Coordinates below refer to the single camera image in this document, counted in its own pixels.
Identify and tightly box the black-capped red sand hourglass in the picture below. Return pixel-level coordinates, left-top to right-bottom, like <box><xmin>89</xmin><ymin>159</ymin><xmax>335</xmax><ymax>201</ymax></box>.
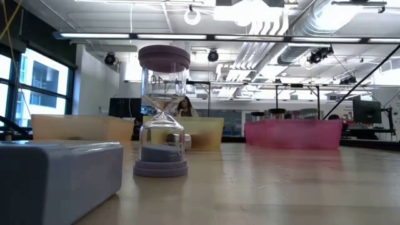
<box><xmin>249</xmin><ymin>111</ymin><xmax>266</xmax><ymax>123</ymax></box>

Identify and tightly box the black-capped yellow sand hourglass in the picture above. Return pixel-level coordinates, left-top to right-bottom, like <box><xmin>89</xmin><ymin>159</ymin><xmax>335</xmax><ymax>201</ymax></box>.
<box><xmin>267</xmin><ymin>107</ymin><xmax>287</xmax><ymax>120</ymax></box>

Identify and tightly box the lavender wall charger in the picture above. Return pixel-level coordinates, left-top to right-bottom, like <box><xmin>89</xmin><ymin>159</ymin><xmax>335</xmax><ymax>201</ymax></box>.
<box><xmin>0</xmin><ymin>140</ymin><xmax>124</xmax><ymax>225</ymax></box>

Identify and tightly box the yellow translucent plastic bin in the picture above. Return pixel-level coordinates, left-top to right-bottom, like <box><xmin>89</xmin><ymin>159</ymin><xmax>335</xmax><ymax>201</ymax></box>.
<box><xmin>142</xmin><ymin>116</ymin><xmax>225</xmax><ymax>151</ymax></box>

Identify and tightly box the black computer monitor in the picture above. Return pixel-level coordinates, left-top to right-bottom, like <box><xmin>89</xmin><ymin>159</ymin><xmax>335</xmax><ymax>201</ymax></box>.
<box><xmin>108</xmin><ymin>97</ymin><xmax>142</xmax><ymax>119</ymax></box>
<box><xmin>352</xmin><ymin>99</ymin><xmax>383</xmax><ymax>125</ymax></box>

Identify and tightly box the ceiling light strip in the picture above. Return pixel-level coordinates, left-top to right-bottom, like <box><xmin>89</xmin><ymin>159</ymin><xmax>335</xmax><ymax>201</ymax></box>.
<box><xmin>136</xmin><ymin>33</ymin><xmax>208</xmax><ymax>40</ymax></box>
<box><xmin>292</xmin><ymin>37</ymin><xmax>363</xmax><ymax>43</ymax></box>
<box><xmin>59</xmin><ymin>32</ymin><xmax>131</xmax><ymax>39</ymax></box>
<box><xmin>214</xmin><ymin>34</ymin><xmax>284</xmax><ymax>41</ymax></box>

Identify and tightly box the pink translucent plastic bin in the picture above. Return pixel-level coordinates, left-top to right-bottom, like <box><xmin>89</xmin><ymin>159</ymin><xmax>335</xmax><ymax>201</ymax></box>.
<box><xmin>243</xmin><ymin>118</ymin><xmax>344</xmax><ymax>150</ymax></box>

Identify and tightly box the orange translucent plastic bin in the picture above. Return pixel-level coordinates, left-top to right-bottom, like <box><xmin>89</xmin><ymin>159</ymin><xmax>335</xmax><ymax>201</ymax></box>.
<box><xmin>30</xmin><ymin>114</ymin><xmax>135</xmax><ymax>142</ymax></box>

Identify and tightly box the large window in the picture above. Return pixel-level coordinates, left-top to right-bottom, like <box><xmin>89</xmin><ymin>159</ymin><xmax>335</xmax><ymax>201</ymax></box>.
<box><xmin>0</xmin><ymin>46</ymin><xmax>76</xmax><ymax>126</ymax></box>

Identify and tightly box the black metal shelf frame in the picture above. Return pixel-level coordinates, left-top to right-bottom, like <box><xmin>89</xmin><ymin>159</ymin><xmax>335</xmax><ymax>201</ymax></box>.
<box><xmin>186</xmin><ymin>80</ymin><xmax>212</xmax><ymax>119</ymax></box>

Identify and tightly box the white ring lamp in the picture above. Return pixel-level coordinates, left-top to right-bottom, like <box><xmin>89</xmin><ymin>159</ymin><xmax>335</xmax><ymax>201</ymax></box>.
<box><xmin>183</xmin><ymin>8</ymin><xmax>202</xmax><ymax>26</ymax></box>

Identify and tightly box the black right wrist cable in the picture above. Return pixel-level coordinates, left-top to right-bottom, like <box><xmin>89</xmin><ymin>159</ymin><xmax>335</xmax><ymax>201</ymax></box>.
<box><xmin>323</xmin><ymin>43</ymin><xmax>400</xmax><ymax>120</ymax></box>

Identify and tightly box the yellow cable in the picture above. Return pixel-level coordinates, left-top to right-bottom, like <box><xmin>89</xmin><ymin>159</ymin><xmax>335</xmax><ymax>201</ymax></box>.
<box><xmin>0</xmin><ymin>0</ymin><xmax>32</xmax><ymax>116</ymax></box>

